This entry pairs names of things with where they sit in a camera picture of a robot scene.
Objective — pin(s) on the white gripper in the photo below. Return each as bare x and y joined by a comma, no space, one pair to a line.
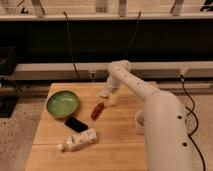
112,85

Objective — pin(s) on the white sponge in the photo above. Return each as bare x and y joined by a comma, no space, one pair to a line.
104,93

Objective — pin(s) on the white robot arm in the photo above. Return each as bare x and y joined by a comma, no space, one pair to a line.
165,131

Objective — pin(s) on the green ceramic bowl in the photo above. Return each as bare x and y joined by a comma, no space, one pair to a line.
62,104

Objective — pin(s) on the white paper cup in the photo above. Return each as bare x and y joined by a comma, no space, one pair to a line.
139,122

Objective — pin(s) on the white plastic bottle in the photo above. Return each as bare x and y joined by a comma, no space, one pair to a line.
78,141

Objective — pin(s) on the black smartphone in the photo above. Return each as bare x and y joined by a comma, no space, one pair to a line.
75,124

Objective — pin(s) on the black box at left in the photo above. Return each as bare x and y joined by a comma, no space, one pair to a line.
8,63

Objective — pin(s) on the white wall power outlet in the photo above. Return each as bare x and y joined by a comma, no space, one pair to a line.
92,75

